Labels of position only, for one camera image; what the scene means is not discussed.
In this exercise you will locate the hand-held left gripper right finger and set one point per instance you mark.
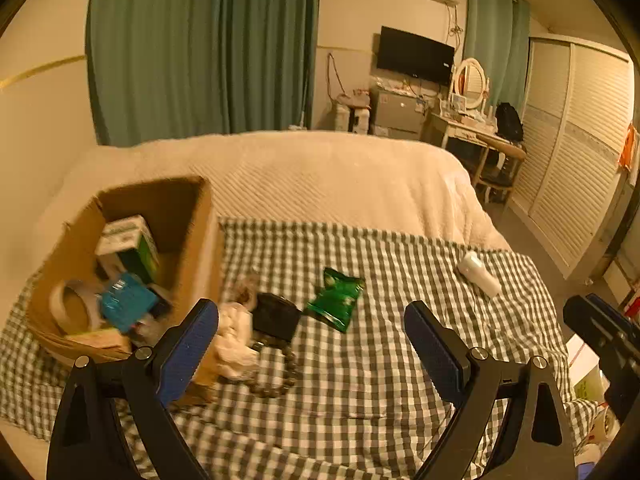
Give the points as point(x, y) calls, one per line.
point(435, 350)

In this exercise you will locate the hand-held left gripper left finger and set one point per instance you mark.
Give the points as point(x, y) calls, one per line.
point(187, 355)

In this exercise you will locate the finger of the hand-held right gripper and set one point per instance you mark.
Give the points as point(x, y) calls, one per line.
point(595, 330)

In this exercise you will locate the blue patterned packet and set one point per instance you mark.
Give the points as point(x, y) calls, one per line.
point(125, 300)

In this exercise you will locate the brown cardboard box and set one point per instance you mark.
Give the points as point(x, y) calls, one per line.
point(195, 240)

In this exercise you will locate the green and white carton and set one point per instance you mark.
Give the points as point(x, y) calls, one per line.
point(135, 250)

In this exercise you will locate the white tape roll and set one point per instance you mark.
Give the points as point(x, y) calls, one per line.
point(60, 305)

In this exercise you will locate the white paper sheet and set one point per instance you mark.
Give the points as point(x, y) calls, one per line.
point(582, 365)

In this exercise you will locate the white fluffy cloth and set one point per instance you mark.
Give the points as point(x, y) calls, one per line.
point(235, 345)

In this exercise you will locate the grey checked cloth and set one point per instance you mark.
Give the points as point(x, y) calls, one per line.
point(375, 385)

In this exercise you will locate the small brown patterned packet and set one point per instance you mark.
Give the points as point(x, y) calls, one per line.
point(246, 290)

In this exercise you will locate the white plastic bottle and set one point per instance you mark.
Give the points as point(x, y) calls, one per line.
point(480, 272)

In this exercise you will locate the black glossy case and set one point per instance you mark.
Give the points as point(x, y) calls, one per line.
point(275, 317)

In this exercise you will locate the green snack packet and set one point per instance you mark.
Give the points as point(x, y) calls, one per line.
point(335, 302)

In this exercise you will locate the white louvred wardrobe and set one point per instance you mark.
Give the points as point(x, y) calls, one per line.
point(575, 150)

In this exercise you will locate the orange cloth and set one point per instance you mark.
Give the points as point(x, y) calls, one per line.
point(629, 147)

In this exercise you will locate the wooden chair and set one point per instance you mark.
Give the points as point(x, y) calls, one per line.
point(500, 160)

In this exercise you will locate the cream quilted bed blanket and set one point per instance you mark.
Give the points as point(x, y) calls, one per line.
point(325, 175)

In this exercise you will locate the black backpack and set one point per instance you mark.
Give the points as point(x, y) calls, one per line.
point(509, 122)

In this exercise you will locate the grey cabinet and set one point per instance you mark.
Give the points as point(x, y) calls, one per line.
point(395, 112)

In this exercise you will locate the white floor appliance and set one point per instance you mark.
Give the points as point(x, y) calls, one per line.
point(352, 119)

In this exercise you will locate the oval white vanity mirror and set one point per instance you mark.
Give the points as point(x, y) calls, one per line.
point(472, 82)

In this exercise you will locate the wide green curtain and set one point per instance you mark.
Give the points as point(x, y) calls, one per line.
point(200, 50)

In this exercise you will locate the narrow green curtain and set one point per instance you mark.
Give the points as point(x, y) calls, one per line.
point(500, 35)

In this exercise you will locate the black wall television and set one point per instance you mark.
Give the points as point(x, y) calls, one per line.
point(415, 55)

